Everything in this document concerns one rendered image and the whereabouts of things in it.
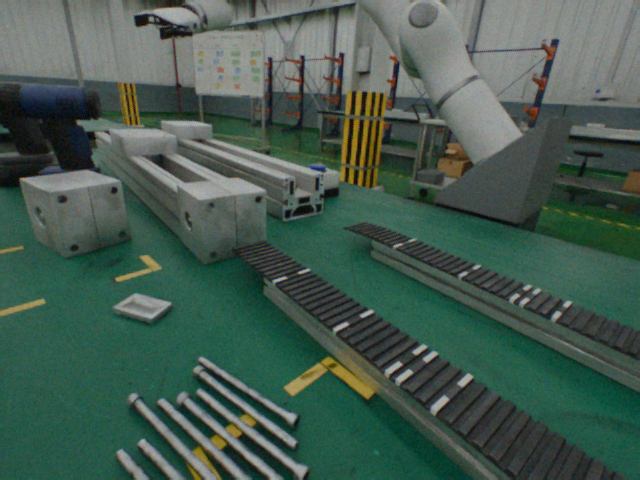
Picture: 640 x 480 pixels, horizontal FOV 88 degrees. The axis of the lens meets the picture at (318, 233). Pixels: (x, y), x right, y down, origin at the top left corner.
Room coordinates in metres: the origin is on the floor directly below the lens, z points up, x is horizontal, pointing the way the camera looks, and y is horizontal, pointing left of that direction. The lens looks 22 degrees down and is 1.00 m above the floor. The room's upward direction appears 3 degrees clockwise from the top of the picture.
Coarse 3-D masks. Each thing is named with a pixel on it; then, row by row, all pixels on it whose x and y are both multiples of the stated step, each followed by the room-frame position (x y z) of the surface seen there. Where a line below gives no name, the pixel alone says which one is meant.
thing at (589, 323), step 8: (584, 312) 0.29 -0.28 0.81; (592, 312) 0.29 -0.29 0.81; (584, 320) 0.28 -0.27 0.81; (592, 320) 0.28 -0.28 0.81; (600, 320) 0.28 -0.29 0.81; (608, 320) 0.28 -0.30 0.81; (576, 328) 0.26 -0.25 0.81; (584, 328) 0.27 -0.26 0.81; (592, 328) 0.26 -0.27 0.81; (600, 328) 0.27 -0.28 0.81; (592, 336) 0.25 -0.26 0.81
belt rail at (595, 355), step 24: (408, 264) 0.42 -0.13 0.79; (456, 288) 0.36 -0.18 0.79; (504, 312) 0.32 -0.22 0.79; (528, 312) 0.30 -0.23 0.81; (552, 336) 0.28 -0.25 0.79; (576, 336) 0.26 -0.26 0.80; (576, 360) 0.26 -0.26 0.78; (600, 360) 0.25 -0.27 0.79; (624, 360) 0.23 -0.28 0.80; (624, 384) 0.23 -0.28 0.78
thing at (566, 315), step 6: (564, 306) 0.30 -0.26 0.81; (570, 306) 0.30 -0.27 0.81; (576, 306) 0.30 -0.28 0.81; (558, 312) 0.29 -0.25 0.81; (564, 312) 0.29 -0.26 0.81; (570, 312) 0.29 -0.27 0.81; (576, 312) 0.29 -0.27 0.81; (582, 312) 0.29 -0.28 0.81; (546, 318) 0.28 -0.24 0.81; (552, 318) 0.28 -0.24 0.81; (558, 318) 0.28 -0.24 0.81; (564, 318) 0.28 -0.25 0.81; (570, 318) 0.28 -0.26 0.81; (576, 318) 0.28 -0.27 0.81; (564, 324) 0.27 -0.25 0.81; (570, 324) 0.27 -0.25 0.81
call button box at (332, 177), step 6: (330, 174) 0.78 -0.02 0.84; (336, 174) 0.79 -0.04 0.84; (330, 180) 0.78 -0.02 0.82; (336, 180) 0.79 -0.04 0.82; (324, 186) 0.77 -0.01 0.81; (330, 186) 0.78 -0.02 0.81; (336, 186) 0.79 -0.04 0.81; (324, 192) 0.77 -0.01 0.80; (330, 192) 0.78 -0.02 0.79; (336, 192) 0.79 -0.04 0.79
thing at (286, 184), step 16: (192, 144) 0.95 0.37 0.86; (208, 144) 1.04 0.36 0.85; (224, 144) 0.98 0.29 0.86; (192, 160) 0.99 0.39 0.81; (208, 160) 0.86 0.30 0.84; (224, 160) 0.79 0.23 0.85; (240, 160) 0.74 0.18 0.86; (256, 160) 0.82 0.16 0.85; (272, 160) 0.77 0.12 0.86; (224, 176) 0.82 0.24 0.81; (240, 176) 0.73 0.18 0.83; (256, 176) 0.69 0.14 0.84; (272, 176) 0.63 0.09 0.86; (288, 176) 0.61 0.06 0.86; (304, 176) 0.67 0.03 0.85; (320, 176) 0.65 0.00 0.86; (272, 192) 0.63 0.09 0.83; (288, 192) 0.60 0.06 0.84; (304, 192) 0.65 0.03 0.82; (320, 192) 0.66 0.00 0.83; (272, 208) 0.63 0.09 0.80; (288, 208) 0.60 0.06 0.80; (304, 208) 0.67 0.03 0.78; (320, 208) 0.66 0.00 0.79
